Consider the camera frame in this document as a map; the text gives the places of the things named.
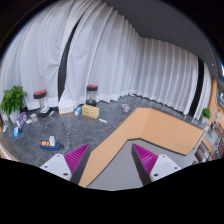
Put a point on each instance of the white cardboard box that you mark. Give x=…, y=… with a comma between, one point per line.
x=66, y=109

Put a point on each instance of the green potted plant right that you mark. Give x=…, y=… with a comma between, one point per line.
x=205, y=115

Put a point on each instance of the stool with red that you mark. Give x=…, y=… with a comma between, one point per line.
x=40, y=95
x=91, y=89

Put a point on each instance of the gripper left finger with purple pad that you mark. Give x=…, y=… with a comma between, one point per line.
x=69, y=166

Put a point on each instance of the white sheer curtain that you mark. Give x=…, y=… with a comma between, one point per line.
x=74, y=43

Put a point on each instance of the clear plastic cup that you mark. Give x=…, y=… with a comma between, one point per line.
x=125, y=108

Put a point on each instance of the small blue white box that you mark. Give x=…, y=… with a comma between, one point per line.
x=78, y=111

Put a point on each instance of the green potted plant left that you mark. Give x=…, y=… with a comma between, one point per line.
x=12, y=102

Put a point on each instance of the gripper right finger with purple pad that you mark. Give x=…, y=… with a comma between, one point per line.
x=151, y=167

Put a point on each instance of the purple book package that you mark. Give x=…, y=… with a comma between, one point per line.
x=21, y=120

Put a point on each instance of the right stool with red top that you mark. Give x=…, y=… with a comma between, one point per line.
x=91, y=89

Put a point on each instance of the left stool with red top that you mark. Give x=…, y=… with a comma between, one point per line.
x=40, y=95

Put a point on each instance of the green potted plant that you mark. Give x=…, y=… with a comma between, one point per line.
x=12, y=102
x=205, y=115

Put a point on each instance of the blue box at left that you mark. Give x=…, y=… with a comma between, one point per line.
x=16, y=132

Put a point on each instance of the yellow cardboard box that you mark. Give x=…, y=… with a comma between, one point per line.
x=90, y=111

